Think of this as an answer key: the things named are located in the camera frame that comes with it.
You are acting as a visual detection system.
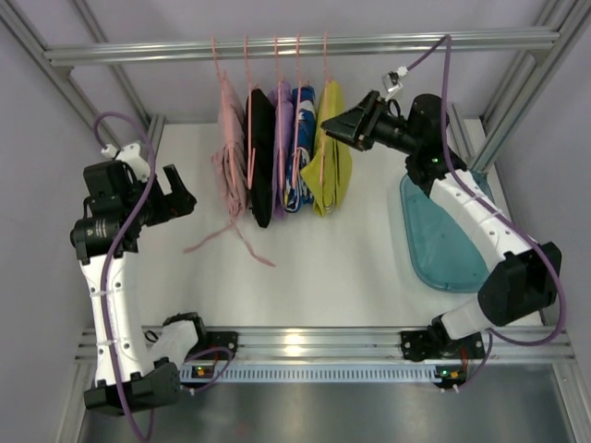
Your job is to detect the pink hanger of purple trousers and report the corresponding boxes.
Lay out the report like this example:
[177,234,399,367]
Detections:
[273,34,284,192]

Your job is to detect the pink trousers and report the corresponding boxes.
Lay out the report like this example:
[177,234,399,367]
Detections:
[183,72,275,268]

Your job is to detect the purple cable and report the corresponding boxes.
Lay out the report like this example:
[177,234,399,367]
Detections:
[405,33,567,393]
[93,111,159,441]

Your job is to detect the front aluminium rail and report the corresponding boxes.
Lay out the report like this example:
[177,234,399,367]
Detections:
[73,324,576,365]

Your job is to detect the teal plastic bin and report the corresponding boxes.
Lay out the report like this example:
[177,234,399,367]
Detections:
[400,176,489,293]

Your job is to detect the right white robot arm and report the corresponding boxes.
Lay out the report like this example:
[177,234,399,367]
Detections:
[321,90,565,361]

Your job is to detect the blue patterned trousers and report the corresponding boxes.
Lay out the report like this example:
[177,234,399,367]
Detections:
[283,84,317,213]

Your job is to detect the pink hanger of blue trousers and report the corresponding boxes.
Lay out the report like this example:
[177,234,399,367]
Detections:
[292,33,303,190]

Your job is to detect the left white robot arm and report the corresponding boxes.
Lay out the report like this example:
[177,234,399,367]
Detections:
[70,161,207,415]

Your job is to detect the purple trousers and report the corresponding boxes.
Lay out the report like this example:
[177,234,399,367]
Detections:
[269,80,295,220]

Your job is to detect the left aluminium frame posts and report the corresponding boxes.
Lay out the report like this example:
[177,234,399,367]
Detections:
[1,1,166,149]

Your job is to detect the yellow-green trousers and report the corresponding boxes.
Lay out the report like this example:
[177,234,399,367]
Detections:
[303,80,353,217]

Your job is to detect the pink hanger of black trousers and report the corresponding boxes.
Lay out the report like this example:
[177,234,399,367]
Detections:
[243,36,257,190]

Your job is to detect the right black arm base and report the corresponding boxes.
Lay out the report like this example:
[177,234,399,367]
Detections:
[400,329,486,362]

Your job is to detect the aluminium hanging rail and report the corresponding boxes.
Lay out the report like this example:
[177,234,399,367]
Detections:
[43,26,560,67]

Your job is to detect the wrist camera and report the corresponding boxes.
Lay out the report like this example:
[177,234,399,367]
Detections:
[382,66,408,101]
[101,142,151,183]

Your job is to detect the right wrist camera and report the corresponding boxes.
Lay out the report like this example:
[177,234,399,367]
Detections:
[382,66,408,101]

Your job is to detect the right aluminium frame posts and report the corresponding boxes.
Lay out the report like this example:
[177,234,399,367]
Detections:
[448,1,590,173]

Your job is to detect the black trousers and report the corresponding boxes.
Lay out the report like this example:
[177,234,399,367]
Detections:
[244,89,275,228]

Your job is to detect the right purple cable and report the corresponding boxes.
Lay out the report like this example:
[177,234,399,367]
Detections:
[405,33,567,393]

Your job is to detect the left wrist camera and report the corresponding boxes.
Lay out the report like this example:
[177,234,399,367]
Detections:
[101,142,151,183]

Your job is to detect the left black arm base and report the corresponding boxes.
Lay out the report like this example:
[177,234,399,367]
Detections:
[186,329,240,363]

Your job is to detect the aluminium frame posts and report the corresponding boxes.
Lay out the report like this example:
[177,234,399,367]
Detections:
[1,1,166,149]
[448,1,590,173]

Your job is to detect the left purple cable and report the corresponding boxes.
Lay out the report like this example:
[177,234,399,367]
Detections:
[93,111,159,441]

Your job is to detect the pink hanger of yellow trousers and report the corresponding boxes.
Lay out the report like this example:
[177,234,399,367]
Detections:
[319,31,332,190]

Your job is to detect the grey slotted cable duct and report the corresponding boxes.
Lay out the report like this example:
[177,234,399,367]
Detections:
[180,364,462,385]

